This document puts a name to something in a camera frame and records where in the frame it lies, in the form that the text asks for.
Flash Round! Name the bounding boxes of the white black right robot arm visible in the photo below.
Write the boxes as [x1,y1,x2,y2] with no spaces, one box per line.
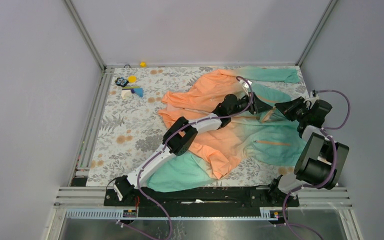
[265,97,349,206]

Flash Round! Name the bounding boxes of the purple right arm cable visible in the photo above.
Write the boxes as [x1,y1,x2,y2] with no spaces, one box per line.
[274,88,352,240]

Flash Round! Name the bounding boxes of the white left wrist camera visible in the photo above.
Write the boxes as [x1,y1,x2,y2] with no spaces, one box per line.
[239,79,252,96]

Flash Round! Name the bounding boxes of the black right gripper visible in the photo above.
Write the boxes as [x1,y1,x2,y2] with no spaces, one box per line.
[274,96,310,123]

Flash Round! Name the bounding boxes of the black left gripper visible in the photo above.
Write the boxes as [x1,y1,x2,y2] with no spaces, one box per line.
[227,91,271,116]

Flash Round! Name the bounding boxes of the aluminium frame rails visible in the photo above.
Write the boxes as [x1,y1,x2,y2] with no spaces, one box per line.
[42,0,363,240]

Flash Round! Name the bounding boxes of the floral patterned table cloth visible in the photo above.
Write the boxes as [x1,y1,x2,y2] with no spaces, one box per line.
[86,66,309,187]

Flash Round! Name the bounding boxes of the black blue toy car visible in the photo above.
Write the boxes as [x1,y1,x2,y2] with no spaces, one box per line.
[114,77,129,88]

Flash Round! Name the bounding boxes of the orange and teal jacket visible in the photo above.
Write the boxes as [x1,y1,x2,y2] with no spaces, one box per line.
[147,66,306,192]

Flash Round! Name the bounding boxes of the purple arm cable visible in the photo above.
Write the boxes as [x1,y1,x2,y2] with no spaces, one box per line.
[116,76,255,240]
[274,88,352,240]

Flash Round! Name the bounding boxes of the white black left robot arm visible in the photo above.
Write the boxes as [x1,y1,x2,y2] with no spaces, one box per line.
[113,92,273,206]

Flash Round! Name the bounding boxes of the green yellow flat stick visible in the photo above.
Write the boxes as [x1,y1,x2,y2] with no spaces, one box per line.
[122,86,141,90]

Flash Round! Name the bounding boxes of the blue triangular block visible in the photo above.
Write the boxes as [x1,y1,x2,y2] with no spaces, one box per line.
[132,88,144,98]

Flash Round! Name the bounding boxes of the white slotted cable duct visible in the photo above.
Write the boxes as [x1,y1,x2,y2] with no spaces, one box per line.
[66,207,279,221]

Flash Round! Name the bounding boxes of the yellow round disc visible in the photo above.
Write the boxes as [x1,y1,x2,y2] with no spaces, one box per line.
[127,75,137,83]

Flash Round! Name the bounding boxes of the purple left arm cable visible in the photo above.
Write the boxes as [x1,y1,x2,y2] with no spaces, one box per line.
[116,76,255,240]

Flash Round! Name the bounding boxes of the white toy block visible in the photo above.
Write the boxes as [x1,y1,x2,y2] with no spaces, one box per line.
[121,89,132,100]

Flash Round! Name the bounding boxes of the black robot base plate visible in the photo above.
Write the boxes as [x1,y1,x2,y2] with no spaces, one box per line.
[103,185,286,207]

